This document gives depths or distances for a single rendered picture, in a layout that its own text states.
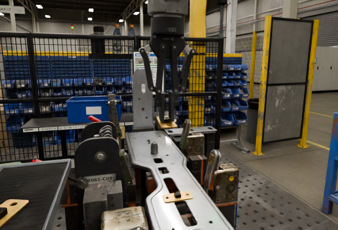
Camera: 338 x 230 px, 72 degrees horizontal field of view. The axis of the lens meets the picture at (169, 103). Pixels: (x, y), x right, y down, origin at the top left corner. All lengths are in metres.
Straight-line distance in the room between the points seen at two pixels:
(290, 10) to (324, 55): 4.47
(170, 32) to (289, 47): 3.48
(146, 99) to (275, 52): 2.69
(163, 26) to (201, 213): 0.46
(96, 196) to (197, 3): 1.49
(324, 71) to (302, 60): 8.32
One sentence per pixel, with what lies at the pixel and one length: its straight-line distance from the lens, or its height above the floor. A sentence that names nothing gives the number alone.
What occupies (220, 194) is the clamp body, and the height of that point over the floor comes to 0.97.
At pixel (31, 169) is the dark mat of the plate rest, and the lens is 0.58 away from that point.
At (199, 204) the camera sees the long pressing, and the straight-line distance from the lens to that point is 0.70.
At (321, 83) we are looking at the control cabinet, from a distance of 12.41.
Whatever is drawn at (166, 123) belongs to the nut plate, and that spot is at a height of 1.24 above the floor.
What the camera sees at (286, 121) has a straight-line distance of 4.12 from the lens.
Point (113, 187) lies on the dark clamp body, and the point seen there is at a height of 1.08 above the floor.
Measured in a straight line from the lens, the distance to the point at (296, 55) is 4.03.
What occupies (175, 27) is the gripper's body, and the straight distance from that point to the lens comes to 0.52.
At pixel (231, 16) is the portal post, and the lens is 5.75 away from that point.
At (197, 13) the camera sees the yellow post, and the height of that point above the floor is 1.71.
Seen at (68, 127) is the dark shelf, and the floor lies 1.02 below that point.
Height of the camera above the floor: 1.38
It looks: 10 degrees down
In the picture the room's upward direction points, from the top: straight up
